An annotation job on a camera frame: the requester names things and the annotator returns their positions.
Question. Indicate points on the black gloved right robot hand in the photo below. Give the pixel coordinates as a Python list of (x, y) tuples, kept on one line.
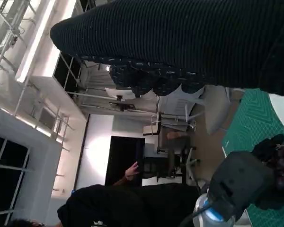
[(191, 35)]

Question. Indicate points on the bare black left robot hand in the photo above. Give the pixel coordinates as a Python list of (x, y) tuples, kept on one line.
[(267, 147)]

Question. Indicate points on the green cutting mat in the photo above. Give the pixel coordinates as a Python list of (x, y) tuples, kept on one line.
[(246, 118)]

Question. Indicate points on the black office chair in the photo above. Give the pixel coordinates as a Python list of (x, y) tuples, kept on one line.
[(170, 160)]

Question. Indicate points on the person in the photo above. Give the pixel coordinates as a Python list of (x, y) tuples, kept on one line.
[(132, 170), (123, 205)]

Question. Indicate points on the large black screen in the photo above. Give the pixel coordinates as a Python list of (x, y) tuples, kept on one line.
[(125, 160)]

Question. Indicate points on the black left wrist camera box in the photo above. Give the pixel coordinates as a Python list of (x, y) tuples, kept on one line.
[(241, 177)]

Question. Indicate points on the grey chair with white frame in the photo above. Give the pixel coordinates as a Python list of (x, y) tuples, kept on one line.
[(213, 113)]

